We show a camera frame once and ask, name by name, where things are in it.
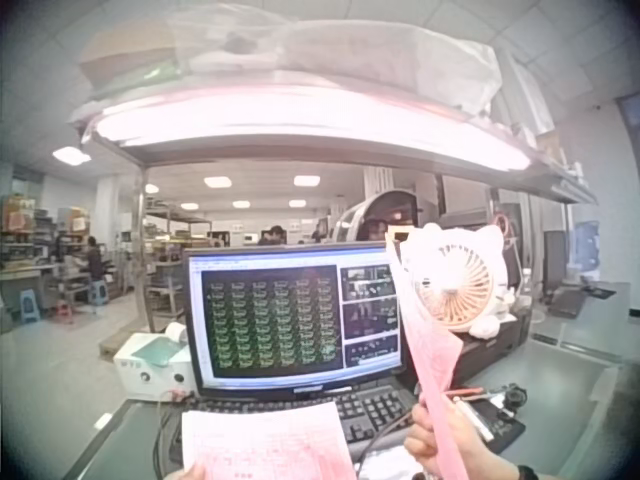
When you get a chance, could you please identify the person's right hand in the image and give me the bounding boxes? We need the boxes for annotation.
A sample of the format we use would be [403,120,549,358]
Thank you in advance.
[403,394,522,480]

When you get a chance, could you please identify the pink printed paper sheet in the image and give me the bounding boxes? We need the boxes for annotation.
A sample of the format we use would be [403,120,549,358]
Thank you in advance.
[180,400,359,480]

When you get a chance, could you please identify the long pink paper strip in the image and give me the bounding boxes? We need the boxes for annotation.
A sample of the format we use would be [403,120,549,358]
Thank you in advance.
[383,238,472,480]

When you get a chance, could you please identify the white paper sheet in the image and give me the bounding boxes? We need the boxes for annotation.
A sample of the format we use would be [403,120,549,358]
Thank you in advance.
[358,446,427,480]

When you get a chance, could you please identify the black computer keyboard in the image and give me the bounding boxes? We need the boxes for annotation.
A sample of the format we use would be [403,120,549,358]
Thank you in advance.
[169,383,427,462]

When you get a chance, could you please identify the white pen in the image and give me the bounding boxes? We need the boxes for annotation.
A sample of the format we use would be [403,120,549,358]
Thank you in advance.
[452,397,497,443]

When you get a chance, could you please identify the small black round lens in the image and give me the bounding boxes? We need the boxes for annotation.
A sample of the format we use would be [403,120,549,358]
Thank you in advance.
[501,383,529,410]

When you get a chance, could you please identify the black box machine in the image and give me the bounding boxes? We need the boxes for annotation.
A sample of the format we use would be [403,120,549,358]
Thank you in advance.
[448,303,532,392]

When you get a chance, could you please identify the white bench device with knob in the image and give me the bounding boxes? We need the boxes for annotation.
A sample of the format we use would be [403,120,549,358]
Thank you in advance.
[112,321,200,402]

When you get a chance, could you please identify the pink cat-shaped desk fan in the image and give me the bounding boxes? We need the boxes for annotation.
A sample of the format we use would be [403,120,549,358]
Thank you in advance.
[398,222,519,337]

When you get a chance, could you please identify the black computer monitor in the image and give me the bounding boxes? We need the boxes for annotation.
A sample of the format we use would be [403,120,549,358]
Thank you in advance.
[182,241,410,400]

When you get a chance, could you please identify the black laptop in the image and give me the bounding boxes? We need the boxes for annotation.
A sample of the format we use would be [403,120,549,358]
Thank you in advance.
[546,286,590,320]

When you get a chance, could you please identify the blue plastic stool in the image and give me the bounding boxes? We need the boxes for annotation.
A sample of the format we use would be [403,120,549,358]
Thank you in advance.
[88,279,110,307]
[19,288,42,324]

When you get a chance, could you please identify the metal rack with goods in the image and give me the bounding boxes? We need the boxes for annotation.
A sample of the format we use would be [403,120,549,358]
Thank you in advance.
[141,208,212,322]

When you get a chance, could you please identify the grey machine with round hood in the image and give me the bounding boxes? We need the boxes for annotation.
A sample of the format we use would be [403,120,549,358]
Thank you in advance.
[328,191,442,247]

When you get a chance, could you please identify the storage shelves with cartons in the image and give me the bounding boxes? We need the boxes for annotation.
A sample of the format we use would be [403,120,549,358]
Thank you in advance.
[0,193,92,274]

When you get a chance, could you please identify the long overhead workbench lamp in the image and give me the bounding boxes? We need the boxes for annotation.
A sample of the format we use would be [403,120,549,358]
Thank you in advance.
[81,83,540,175]

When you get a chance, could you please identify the plastic-wrapped bundle on shelf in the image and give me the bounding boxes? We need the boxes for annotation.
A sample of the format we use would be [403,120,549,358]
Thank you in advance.
[167,3,502,117]

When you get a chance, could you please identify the brown cardboard box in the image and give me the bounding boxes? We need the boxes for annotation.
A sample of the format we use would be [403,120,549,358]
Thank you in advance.
[78,18,182,92]

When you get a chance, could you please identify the black cable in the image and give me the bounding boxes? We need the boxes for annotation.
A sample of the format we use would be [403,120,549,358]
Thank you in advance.
[353,413,417,477]

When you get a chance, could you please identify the red-handled pliers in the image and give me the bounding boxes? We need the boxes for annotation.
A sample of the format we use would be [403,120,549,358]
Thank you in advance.
[443,386,485,402]

